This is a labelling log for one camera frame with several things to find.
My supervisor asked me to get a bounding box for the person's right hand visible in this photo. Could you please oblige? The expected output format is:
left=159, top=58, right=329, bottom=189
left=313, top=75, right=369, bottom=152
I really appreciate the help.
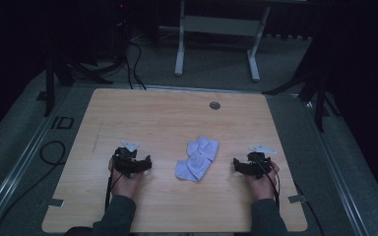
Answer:
left=243, top=159, right=281, bottom=202

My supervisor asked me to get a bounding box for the thin black floor cable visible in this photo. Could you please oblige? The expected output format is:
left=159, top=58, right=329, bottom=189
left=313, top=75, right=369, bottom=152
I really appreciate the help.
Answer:
left=292, top=181, right=325, bottom=236

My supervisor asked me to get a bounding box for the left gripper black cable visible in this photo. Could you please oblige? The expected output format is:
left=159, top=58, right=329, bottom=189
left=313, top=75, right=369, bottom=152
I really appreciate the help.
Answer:
left=103, top=172, right=124, bottom=212

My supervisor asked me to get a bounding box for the white cloth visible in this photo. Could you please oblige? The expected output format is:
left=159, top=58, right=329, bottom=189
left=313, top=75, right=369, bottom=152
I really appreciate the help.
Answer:
left=174, top=135, right=221, bottom=183

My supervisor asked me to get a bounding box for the person's left hand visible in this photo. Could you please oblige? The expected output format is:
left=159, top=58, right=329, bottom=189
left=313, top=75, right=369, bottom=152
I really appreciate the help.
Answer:
left=107, top=156, right=146, bottom=200

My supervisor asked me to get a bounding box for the wooden table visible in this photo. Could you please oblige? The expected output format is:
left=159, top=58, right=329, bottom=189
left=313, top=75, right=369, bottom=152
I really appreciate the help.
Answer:
left=41, top=88, right=309, bottom=234

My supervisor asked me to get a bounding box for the white desk frame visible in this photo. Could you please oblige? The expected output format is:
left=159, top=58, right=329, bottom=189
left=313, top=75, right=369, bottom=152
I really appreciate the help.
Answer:
left=173, top=0, right=272, bottom=83

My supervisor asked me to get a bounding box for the black cable bundle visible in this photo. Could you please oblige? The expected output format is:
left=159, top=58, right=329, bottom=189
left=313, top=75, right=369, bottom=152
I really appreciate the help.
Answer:
left=123, top=38, right=148, bottom=90

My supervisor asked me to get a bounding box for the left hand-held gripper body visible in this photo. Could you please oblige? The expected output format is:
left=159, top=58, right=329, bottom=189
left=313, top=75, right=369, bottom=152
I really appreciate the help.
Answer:
left=112, top=140, right=141, bottom=179

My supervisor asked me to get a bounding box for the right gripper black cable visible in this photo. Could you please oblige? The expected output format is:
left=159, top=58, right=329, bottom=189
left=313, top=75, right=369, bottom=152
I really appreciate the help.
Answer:
left=255, top=154, right=282, bottom=210

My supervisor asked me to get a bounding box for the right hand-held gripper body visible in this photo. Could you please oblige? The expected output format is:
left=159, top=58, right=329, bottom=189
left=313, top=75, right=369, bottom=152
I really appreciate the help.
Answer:
left=246, top=144, right=278, bottom=180

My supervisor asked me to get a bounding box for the grey tape piece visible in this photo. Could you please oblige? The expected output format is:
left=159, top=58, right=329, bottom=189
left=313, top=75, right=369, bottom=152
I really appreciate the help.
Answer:
left=47, top=198, right=66, bottom=208
left=287, top=194, right=308, bottom=205

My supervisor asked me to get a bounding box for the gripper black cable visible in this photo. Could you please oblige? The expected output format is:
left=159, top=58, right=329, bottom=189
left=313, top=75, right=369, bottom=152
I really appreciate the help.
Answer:
left=103, top=172, right=124, bottom=212
left=255, top=154, right=282, bottom=210

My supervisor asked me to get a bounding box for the metal floor rail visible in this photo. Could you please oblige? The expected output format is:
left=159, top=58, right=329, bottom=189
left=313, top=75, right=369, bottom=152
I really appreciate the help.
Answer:
left=303, top=97, right=372, bottom=236
left=0, top=86, right=77, bottom=236

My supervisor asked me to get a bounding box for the black stand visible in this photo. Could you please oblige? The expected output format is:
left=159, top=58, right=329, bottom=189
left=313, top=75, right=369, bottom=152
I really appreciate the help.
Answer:
left=261, top=70, right=330, bottom=134
left=43, top=53, right=114, bottom=118

